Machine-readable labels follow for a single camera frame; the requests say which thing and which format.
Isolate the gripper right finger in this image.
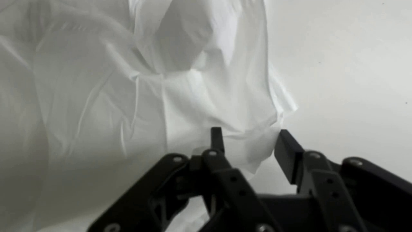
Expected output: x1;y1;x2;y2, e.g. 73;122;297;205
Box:
274;129;412;232

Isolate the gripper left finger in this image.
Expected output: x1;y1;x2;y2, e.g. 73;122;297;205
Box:
87;127;284;232

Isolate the white tissue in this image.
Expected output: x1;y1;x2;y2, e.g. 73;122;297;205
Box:
0;0;298;232

